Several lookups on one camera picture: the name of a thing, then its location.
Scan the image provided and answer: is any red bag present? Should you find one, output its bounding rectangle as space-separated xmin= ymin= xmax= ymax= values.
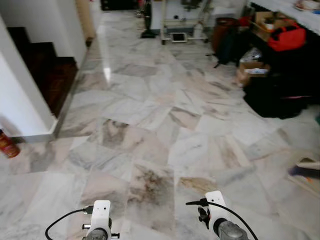
xmin=267 ymin=24 xmax=307 ymax=53

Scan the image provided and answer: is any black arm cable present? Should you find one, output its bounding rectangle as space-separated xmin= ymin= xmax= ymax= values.
xmin=185 ymin=198 xmax=259 ymax=240
xmin=44 ymin=206 xmax=96 ymax=240

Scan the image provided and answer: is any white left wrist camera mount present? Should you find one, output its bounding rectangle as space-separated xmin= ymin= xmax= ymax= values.
xmin=91 ymin=200 xmax=112 ymax=234

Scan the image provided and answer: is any black suitcase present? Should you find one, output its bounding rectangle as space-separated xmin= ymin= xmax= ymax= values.
xmin=243 ymin=47 xmax=320 ymax=120

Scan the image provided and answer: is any black upright vacuum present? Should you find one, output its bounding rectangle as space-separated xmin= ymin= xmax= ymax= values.
xmin=139 ymin=0 xmax=157 ymax=40

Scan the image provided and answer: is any black backpack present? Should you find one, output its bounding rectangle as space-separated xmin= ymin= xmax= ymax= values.
xmin=214 ymin=27 xmax=252 ymax=69

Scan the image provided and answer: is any white framed tablet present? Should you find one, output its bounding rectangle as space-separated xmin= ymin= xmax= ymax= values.
xmin=169 ymin=32 xmax=188 ymax=43

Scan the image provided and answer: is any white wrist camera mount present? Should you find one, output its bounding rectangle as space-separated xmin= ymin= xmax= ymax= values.
xmin=91 ymin=200 xmax=112 ymax=234
xmin=204 ymin=190 xmax=229 ymax=227

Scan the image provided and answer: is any brown round bin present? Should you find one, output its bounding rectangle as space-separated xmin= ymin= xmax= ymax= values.
xmin=210 ymin=17 xmax=239 ymax=54

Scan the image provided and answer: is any purple cloth item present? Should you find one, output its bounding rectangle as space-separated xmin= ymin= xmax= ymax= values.
xmin=288 ymin=165 xmax=320 ymax=180

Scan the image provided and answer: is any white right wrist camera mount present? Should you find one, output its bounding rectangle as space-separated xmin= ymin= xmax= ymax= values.
xmin=204 ymin=190 xmax=229 ymax=227

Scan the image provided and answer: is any dark wooden staircase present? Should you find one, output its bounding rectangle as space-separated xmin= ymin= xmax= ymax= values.
xmin=7 ymin=26 xmax=80 ymax=119

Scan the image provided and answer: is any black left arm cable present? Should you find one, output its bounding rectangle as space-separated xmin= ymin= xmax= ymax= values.
xmin=44 ymin=206 xmax=96 ymax=240

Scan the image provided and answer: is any white metal rack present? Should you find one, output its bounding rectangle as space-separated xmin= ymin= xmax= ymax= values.
xmin=159 ymin=0 xmax=214 ymax=45

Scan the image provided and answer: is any small cardboard box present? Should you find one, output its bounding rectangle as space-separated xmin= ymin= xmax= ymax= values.
xmin=235 ymin=59 xmax=271 ymax=87

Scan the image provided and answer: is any white covered table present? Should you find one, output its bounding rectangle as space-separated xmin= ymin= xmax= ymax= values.
xmin=247 ymin=0 xmax=320 ymax=35

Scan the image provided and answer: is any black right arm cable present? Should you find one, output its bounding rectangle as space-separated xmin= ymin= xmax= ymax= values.
xmin=185 ymin=198 xmax=259 ymax=240

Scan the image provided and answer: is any red fire extinguisher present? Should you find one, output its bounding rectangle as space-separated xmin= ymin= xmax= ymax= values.
xmin=0 ymin=129 xmax=21 ymax=159

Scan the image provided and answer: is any open cardboard box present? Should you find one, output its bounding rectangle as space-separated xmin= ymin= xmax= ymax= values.
xmin=249 ymin=10 xmax=297 ymax=42

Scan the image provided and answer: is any wooden door frame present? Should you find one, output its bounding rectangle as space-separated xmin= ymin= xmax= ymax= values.
xmin=75 ymin=0 xmax=97 ymax=47

